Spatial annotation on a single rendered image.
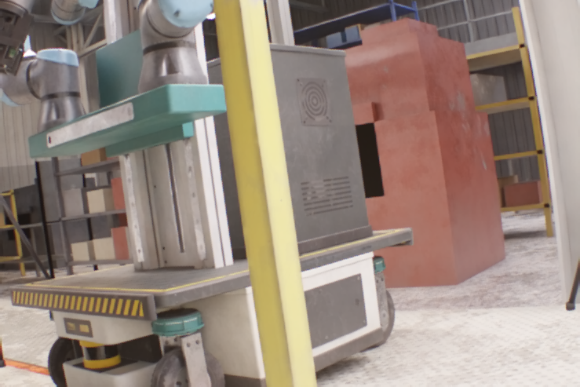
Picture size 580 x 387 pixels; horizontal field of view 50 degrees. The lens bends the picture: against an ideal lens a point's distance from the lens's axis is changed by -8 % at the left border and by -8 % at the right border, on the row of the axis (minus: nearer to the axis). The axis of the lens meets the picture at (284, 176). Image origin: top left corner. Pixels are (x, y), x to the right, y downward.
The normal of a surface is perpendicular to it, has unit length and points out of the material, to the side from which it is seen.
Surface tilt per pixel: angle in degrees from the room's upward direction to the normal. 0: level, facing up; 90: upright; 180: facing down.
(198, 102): 90
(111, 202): 90
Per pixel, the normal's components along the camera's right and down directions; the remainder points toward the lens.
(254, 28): 0.77, -0.12
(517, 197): -0.64, 0.07
